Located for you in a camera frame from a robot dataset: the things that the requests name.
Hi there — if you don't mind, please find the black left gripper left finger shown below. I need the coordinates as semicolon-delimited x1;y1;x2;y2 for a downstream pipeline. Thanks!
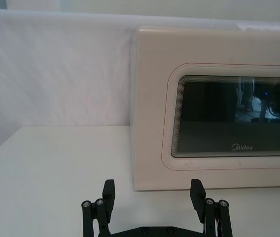
81;179;116;237

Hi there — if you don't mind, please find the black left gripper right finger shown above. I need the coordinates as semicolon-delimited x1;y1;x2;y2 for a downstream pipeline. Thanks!
189;179;233;237

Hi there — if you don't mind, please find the white table cloth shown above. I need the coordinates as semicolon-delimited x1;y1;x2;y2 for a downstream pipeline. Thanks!
0;126;280;237

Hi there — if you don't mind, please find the cream microwave oven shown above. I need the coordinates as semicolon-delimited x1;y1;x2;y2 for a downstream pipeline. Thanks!
129;26;280;193

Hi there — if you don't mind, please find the white curtain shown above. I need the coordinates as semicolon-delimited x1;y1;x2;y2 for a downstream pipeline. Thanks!
0;0;280;162

